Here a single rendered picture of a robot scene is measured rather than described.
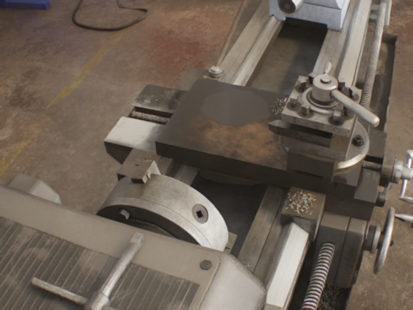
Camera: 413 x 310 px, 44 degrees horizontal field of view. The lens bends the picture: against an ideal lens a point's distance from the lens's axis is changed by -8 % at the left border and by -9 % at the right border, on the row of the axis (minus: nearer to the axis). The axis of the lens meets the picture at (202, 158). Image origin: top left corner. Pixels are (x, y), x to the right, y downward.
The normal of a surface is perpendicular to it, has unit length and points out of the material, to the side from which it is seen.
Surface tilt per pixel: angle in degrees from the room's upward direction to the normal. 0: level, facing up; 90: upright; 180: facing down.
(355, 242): 90
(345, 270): 90
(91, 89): 0
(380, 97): 0
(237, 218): 1
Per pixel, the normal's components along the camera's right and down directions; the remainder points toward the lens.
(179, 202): 0.35, -0.57
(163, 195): 0.13, -0.68
